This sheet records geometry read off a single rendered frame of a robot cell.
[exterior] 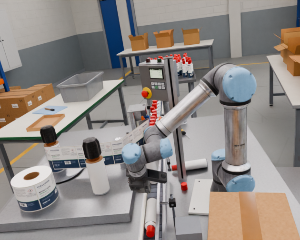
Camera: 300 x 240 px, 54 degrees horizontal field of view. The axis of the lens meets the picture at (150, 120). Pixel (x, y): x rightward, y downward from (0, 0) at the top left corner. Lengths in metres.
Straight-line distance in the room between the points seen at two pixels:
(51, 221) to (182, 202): 0.63
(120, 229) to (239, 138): 0.66
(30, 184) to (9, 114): 4.08
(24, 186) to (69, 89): 2.18
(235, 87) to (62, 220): 0.98
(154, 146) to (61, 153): 0.79
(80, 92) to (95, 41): 6.48
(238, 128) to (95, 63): 9.09
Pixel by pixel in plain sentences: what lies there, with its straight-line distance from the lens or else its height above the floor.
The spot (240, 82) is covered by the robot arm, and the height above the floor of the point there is 1.45.
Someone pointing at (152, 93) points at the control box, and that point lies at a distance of 1.50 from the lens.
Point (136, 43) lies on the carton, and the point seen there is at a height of 0.96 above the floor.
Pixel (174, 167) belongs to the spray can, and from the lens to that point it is 1.71.
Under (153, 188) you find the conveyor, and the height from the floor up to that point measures 0.88.
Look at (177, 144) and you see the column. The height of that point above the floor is 1.05.
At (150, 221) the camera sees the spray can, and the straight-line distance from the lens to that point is 1.26.
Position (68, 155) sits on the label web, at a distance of 1.77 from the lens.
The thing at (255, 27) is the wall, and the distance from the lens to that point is 9.00.
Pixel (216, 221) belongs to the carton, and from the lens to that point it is 0.95.
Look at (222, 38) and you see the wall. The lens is 9.01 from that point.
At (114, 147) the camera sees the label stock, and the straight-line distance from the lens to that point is 1.68.
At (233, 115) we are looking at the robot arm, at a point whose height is 1.31.
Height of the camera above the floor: 1.74
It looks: 21 degrees down
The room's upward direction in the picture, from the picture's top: 9 degrees counter-clockwise
